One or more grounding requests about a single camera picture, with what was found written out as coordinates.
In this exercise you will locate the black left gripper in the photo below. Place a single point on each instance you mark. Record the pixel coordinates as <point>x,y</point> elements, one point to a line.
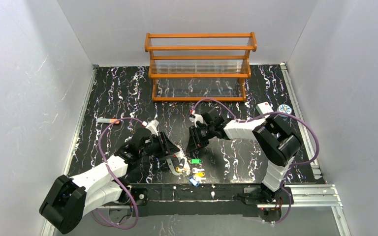
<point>162,144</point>

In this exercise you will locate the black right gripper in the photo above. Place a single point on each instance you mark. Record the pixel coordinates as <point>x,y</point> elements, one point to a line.
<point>198,137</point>

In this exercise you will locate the green key tag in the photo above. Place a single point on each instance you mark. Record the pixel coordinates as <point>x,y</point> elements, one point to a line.
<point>195,161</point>

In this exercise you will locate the cluster of tagged keys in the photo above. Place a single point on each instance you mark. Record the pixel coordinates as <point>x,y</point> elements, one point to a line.
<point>183,168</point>

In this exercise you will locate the yellow key tag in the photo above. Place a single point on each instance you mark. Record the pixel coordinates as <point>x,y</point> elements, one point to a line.
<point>199,176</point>

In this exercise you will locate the blue key tag front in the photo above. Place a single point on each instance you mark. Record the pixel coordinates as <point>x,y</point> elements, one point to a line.
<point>194,182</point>

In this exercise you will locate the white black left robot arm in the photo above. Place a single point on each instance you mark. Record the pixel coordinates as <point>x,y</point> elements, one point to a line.
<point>71,198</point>

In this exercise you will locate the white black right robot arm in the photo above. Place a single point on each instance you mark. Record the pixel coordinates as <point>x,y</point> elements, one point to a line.
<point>277,139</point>

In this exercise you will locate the orange grey marker pen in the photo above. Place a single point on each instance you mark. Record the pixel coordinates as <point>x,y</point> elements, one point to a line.
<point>108,120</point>

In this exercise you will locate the orange wooden shelf rack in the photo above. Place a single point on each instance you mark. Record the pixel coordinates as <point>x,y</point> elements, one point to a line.
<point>187,67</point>

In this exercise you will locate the white rectangular box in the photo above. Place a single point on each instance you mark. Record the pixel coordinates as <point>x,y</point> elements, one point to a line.
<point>264,108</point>

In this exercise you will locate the blue white round tin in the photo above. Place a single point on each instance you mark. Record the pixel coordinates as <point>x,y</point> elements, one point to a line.
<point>283,108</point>

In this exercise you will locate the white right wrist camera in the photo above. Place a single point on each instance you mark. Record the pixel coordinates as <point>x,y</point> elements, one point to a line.
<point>196,119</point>

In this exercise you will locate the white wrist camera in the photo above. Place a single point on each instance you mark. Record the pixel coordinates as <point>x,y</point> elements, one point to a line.
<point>196,119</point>
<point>152,126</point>

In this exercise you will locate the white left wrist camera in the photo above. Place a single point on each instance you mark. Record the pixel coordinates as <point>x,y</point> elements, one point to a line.
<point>152,126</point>

